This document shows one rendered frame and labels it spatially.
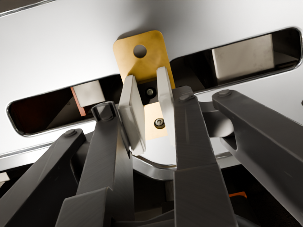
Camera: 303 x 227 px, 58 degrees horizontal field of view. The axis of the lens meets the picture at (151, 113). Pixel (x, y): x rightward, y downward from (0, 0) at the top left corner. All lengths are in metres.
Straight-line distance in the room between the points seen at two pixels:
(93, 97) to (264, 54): 0.21
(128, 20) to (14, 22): 0.08
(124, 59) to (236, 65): 0.09
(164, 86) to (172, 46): 0.07
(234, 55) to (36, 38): 0.16
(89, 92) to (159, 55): 0.17
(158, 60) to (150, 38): 0.02
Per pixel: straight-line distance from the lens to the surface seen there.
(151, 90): 0.20
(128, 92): 0.16
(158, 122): 0.22
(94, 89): 0.36
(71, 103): 0.56
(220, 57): 0.24
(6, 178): 0.30
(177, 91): 0.17
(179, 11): 0.21
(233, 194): 0.34
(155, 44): 0.21
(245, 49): 0.24
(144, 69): 0.21
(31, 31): 0.23
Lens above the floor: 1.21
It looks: 69 degrees down
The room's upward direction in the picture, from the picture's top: 178 degrees clockwise
